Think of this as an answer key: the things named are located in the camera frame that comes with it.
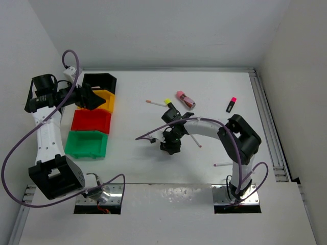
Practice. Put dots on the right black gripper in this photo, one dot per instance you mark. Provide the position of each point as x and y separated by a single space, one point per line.
169 147

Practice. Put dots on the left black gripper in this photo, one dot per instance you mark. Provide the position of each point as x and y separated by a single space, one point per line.
85 98

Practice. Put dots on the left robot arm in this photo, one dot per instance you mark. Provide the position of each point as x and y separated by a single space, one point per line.
54 173

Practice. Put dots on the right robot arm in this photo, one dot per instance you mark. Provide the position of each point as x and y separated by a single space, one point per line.
238 138

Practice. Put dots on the yellow storage bin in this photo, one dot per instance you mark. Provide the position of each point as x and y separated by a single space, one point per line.
109 97

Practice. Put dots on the red storage bin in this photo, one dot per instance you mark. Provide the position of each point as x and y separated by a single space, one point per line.
91 120

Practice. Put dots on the black storage bin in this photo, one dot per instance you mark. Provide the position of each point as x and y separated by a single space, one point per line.
104 81

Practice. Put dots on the white pen pink cap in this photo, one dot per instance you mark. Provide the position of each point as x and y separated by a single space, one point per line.
196 141

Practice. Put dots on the yellow black highlighter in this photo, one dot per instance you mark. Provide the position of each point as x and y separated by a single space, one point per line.
169 104

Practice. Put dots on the pink capped glue bottle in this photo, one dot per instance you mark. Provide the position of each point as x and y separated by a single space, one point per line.
188 102

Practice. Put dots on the green storage bin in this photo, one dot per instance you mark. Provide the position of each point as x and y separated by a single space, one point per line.
86 144

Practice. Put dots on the white pen orange cap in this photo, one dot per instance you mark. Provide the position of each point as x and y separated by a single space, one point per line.
155 103

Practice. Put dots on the white pen purple cap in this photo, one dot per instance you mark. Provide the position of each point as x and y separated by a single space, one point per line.
223 164

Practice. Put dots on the pink black highlighter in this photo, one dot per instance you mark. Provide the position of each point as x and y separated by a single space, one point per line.
231 104

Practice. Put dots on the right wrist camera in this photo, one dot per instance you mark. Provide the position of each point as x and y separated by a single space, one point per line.
157 136

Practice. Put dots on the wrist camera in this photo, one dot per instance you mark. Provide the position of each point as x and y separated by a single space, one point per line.
157 136
70 73

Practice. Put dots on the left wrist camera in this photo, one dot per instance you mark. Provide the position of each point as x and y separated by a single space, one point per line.
70 73

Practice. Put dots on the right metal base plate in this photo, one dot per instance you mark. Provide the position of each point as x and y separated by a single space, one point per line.
220 196

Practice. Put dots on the metal base plate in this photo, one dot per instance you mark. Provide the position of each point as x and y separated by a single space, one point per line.
220 196
109 195

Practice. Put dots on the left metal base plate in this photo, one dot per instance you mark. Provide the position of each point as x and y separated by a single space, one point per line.
109 195

